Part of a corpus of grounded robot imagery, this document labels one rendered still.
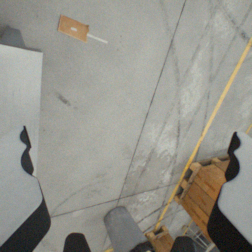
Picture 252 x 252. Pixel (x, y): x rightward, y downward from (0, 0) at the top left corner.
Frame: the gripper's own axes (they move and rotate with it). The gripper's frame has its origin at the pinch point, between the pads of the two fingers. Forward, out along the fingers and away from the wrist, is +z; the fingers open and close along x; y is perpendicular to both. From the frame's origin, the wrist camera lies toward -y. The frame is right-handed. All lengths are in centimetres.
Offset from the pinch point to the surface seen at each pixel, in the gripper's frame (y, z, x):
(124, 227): 201, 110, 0
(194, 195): 219, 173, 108
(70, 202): 156, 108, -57
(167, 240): 334, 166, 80
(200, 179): 191, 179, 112
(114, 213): 202, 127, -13
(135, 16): -12, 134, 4
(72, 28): -4, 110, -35
